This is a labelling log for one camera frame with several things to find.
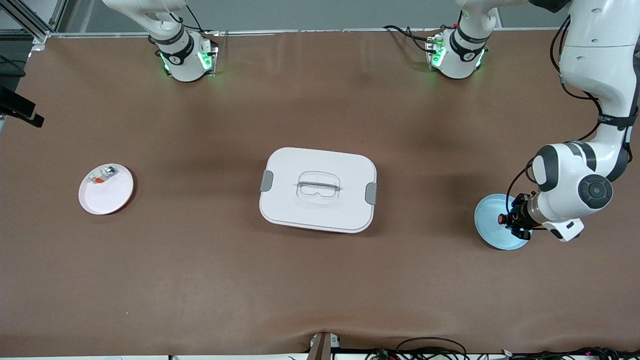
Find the white lidded storage box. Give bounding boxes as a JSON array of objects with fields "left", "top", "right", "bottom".
[{"left": 259, "top": 147, "right": 377, "bottom": 234}]

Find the light blue round plate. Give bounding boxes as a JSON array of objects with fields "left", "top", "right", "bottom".
[{"left": 474, "top": 193, "right": 534, "bottom": 251}]

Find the pink round plate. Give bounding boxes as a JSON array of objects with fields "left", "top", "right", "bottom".
[{"left": 78, "top": 163, "right": 135, "bottom": 216}]

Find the brown table mat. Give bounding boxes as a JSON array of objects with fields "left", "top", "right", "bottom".
[{"left": 0, "top": 29, "right": 640, "bottom": 358}]

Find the aluminium frame profile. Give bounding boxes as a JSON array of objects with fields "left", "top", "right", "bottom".
[{"left": 0, "top": 0, "right": 68, "bottom": 43}]

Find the black cable bundle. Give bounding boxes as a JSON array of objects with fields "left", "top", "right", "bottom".
[{"left": 500, "top": 346, "right": 640, "bottom": 360}]

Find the black looped cable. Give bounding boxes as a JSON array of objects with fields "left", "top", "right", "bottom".
[{"left": 367, "top": 336, "right": 469, "bottom": 360}]

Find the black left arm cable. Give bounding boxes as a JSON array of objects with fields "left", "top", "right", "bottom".
[{"left": 505, "top": 15, "right": 632, "bottom": 222}]

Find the black base cable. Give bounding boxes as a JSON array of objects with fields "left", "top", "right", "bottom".
[
  {"left": 382, "top": 24, "right": 441, "bottom": 53},
  {"left": 170, "top": 0, "right": 221, "bottom": 36}
]

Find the brown camera mount bracket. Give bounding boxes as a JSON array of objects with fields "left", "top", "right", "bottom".
[{"left": 306, "top": 331, "right": 342, "bottom": 360}]

